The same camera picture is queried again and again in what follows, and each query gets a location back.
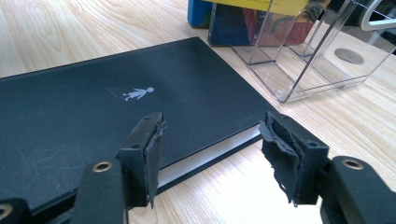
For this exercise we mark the clear acrylic book rack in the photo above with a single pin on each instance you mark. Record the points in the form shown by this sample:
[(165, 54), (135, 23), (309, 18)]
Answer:
[(280, 77)]

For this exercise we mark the black book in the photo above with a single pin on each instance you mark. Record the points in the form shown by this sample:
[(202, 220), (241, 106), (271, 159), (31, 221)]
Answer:
[(77, 109)]

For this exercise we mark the white desk frame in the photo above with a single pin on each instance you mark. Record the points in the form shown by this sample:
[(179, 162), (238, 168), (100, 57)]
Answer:
[(373, 26)]

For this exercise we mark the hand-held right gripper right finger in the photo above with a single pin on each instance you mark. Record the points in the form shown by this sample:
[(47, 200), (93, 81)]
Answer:
[(295, 161)]

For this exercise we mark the yellow book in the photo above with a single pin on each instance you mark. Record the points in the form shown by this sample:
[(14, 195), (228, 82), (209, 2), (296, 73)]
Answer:
[(249, 4)]

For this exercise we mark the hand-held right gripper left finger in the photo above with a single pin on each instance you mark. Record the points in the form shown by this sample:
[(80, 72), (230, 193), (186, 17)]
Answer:
[(140, 161)]

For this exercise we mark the blue book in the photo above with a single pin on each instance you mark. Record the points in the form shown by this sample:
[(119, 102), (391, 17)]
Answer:
[(199, 14)]

